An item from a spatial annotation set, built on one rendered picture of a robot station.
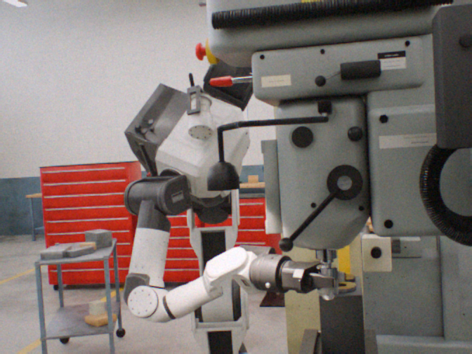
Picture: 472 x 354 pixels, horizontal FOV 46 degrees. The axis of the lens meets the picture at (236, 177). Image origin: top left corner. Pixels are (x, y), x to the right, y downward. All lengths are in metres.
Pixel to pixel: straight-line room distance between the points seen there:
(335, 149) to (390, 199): 0.15
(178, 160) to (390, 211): 0.64
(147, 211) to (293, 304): 1.76
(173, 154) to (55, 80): 10.37
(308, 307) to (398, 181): 2.04
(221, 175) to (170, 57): 9.77
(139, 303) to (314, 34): 0.76
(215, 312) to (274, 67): 1.00
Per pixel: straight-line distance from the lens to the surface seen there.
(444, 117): 0.87
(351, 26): 1.12
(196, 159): 1.50
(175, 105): 1.62
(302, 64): 1.12
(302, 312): 3.10
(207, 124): 1.43
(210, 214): 1.86
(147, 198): 1.47
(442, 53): 0.88
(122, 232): 6.41
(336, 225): 1.15
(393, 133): 1.11
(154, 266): 1.44
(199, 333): 1.94
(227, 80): 1.36
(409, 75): 1.12
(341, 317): 1.61
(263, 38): 1.13
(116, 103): 11.21
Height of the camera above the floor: 1.54
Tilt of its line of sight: 3 degrees down
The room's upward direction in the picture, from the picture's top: 3 degrees counter-clockwise
